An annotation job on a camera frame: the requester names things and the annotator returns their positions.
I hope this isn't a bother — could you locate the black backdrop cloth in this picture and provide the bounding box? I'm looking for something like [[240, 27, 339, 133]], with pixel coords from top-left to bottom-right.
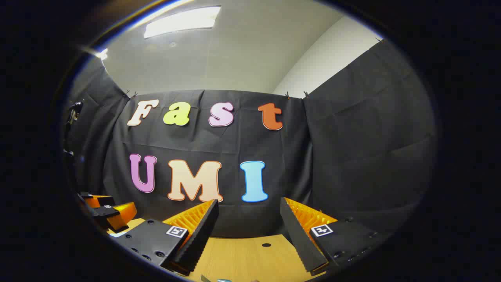
[[63, 38, 438, 255]]

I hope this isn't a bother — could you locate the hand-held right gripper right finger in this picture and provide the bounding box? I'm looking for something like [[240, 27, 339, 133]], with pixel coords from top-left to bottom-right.
[[279, 197, 392, 275]]

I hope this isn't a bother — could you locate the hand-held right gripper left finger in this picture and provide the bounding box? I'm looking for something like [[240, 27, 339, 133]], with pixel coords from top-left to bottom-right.
[[112, 199, 220, 277]]

